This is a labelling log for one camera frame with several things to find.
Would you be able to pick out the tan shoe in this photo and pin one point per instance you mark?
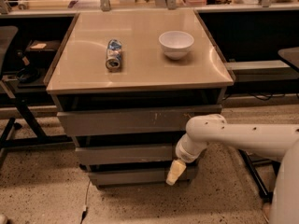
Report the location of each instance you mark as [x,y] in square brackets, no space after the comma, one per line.
[266,211]

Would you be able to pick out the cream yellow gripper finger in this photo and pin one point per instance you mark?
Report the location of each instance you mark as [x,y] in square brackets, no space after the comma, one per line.
[176,170]

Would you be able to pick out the grey bottom drawer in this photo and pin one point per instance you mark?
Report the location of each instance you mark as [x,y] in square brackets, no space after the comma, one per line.
[129,177]

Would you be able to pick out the grey top drawer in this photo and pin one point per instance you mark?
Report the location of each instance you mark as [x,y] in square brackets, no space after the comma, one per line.
[132,120]

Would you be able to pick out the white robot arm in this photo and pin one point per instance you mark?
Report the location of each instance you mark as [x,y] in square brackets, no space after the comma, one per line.
[277,142]

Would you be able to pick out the dark round table right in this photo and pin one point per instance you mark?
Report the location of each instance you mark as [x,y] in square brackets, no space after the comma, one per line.
[290,56]

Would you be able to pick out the crushed blue soda can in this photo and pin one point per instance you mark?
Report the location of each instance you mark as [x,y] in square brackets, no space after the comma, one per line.
[113,58]

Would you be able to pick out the black office chair left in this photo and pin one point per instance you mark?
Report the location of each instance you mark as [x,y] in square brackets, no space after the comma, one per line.
[7,34]

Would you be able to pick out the black box with label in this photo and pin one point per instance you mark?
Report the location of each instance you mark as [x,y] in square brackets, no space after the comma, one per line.
[37,45]

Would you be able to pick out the grey drawer cabinet with top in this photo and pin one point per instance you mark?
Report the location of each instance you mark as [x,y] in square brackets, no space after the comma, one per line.
[147,78]

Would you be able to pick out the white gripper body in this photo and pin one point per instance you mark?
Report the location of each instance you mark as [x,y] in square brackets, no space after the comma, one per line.
[182,154]

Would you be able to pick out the white ceramic bowl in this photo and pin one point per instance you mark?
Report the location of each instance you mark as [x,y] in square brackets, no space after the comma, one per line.
[176,44]

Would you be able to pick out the grey drawer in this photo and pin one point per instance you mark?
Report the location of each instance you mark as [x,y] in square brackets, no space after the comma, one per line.
[125,154]
[129,177]
[132,120]

